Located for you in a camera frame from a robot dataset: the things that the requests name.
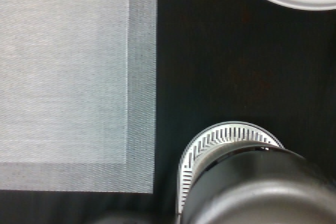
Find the grey pod coffee machine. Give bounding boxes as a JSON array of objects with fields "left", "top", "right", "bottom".
[{"left": 176, "top": 121, "right": 336, "bottom": 224}]

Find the grey woven placemat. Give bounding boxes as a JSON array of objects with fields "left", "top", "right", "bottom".
[{"left": 0, "top": 0, "right": 158, "bottom": 193}]

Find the white two-tier round shelf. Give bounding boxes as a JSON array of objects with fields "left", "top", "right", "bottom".
[{"left": 269, "top": 0, "right": 336, "bottom": 11}]

